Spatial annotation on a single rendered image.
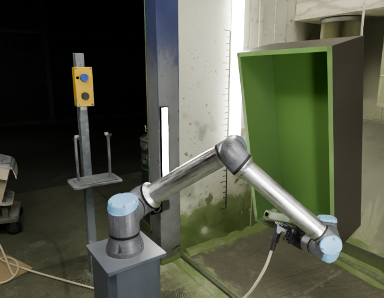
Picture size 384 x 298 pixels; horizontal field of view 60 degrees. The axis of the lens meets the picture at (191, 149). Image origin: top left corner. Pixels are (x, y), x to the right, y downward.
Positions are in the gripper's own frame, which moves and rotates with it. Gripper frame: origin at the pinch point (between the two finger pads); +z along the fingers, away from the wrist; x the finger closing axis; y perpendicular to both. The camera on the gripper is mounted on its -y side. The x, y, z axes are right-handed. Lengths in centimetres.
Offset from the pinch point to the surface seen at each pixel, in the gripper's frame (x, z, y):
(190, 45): -41, 95, -95
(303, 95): 17, 29, -79
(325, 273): 87, 21, 37
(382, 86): 94, 30, -112
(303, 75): 10, 28, -89
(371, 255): 118, 11, 14
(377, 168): 130, 34, -52
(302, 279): 67, 23, 44
